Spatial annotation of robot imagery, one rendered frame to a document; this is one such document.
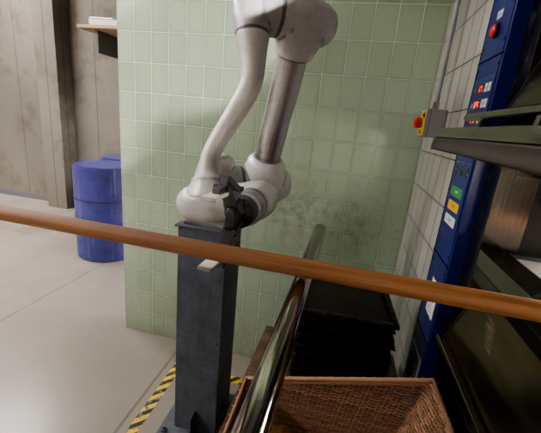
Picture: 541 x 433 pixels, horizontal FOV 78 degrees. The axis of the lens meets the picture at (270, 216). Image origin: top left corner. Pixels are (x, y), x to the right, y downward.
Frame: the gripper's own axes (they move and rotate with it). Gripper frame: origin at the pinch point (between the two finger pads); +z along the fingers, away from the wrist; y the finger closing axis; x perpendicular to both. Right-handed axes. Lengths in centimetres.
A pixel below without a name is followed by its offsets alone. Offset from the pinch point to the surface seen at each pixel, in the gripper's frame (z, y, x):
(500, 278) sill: -13, 4, -55
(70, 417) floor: -45, 120, 85
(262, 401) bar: 31.7, 2.3, -19.9
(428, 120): -80, -27, -48
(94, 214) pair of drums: -186, 72, 194
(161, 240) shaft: 7.4, -0.1, 5.1
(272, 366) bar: 27.1, 2.3, -19.6
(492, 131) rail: 5.6, -22.6, -40.7
